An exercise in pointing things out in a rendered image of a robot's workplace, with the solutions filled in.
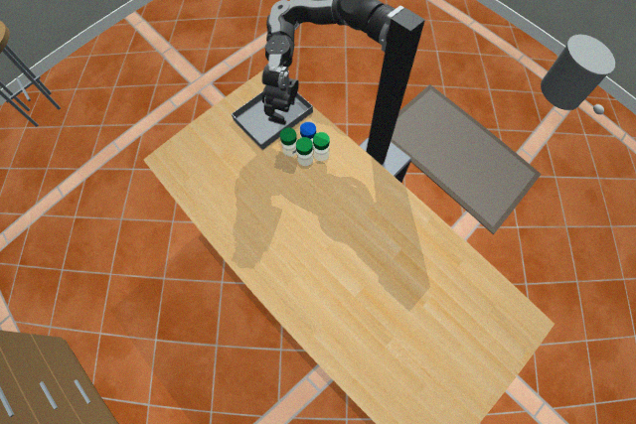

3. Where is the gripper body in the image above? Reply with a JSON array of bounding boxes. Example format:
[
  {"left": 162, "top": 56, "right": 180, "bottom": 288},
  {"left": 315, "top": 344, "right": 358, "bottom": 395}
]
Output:
[{"left": 262, "top": 71, "right": 299, "bottom": 112}]

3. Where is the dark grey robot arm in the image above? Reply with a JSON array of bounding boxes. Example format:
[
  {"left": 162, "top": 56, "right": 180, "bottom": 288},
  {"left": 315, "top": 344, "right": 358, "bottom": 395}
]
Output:
[{"left": 262, "top": 0, "right": 404, "bottom": 88}]

